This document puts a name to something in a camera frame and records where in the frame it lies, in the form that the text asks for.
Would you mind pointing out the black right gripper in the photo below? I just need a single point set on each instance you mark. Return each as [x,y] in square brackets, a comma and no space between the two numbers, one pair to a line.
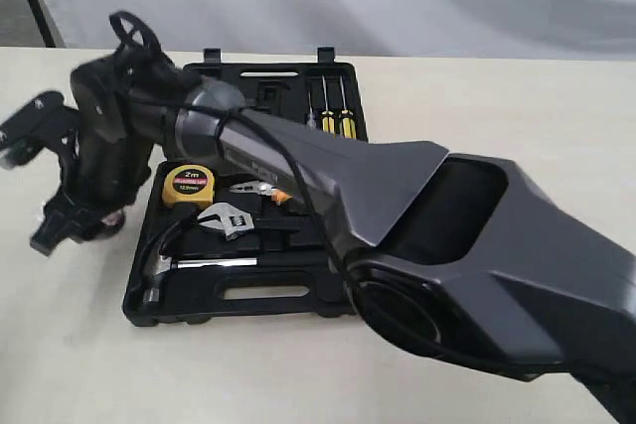
[97,176]

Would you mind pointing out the adjustable wrench black handle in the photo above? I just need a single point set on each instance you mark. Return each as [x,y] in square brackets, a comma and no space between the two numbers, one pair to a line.
[232,222]

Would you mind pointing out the claw hammer black grip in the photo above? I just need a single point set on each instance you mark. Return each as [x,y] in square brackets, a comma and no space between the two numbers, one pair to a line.
[160,265]

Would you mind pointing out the black electrical tape roll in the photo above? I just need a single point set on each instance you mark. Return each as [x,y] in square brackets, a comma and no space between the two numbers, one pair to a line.
[112,223]

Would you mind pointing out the black plastic tool case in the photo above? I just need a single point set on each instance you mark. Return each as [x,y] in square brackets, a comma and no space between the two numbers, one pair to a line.
[222,244]

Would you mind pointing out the yellow measuring tape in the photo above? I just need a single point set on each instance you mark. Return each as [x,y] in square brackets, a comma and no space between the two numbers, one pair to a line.
[192,184]

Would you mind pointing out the clear voltage tester screwdriver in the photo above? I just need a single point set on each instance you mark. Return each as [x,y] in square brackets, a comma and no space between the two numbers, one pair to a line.
[311,120]

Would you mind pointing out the yellow black screwdriver left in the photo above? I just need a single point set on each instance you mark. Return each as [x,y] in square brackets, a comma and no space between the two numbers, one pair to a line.
[327,115]

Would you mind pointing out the yellow black screwdriver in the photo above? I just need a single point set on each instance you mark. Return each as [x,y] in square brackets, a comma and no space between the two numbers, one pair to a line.
[327,115]
[347,121]

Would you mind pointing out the yellow black screwdriver right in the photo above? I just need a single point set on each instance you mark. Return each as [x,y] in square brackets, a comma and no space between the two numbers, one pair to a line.
[347,121]

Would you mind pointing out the orange handled pliers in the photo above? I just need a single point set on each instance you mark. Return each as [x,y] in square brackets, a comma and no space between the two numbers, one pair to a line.
[261,188]

